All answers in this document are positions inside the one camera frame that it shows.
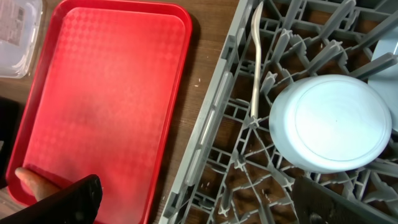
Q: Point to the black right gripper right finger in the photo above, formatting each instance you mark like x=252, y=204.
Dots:
x=316, y=204

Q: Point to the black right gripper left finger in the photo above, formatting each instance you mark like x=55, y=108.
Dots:
x=78, y=203

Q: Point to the orange carrot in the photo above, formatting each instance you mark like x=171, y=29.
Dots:
x=40, y=187

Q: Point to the light blue bowl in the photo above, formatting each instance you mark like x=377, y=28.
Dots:
x=329, y=123

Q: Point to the light blue plate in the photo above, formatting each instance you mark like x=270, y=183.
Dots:
x=385, y=82

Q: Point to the grey dishwasher rack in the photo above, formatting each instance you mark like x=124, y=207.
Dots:
x=231, y=171

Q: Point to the red serving tray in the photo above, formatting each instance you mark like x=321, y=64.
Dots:
x=102, y=101

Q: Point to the black tray bin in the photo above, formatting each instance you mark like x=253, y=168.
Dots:
x=10, y=111

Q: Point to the clear plastic bin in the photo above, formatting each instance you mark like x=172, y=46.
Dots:
x=20, y=22

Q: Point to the white chopstick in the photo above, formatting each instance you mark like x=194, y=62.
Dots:
x=255, y=33

